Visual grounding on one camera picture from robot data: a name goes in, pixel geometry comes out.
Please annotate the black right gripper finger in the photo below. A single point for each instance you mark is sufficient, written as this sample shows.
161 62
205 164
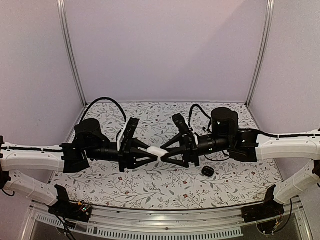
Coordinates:
175 156
179 138

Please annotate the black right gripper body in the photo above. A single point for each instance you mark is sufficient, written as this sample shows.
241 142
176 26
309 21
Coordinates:
193 153

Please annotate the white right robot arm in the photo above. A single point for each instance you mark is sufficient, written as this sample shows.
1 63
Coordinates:
248 145

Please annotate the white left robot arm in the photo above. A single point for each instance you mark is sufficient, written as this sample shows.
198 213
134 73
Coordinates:
89 144

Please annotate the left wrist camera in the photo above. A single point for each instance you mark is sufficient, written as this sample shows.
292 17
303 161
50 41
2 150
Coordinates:
127 132

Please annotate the aluminium frame post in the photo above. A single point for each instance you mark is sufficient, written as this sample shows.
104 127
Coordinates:
262 51
61 6

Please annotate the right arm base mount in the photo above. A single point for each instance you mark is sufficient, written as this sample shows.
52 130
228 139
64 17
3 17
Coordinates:
269 208

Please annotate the white earbud charging case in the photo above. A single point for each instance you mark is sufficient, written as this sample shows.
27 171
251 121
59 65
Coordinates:
156 151

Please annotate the floral patterned table mat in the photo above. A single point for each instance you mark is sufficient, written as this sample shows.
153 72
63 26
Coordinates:
163 186

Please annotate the right aluminium frame post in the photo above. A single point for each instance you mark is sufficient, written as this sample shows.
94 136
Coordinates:
262 51

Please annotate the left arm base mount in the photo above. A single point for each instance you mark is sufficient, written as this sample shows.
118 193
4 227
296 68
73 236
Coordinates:
78 211

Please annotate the left aluminium frame post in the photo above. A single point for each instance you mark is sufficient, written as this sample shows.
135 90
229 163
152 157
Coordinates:
61 6

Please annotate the front aluminium rail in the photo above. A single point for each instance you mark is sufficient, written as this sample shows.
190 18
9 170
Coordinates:
221 223

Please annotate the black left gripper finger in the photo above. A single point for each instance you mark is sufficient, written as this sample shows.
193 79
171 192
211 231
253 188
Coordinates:
143 157
139 147

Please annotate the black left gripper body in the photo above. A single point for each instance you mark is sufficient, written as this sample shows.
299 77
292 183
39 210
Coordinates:
124 160

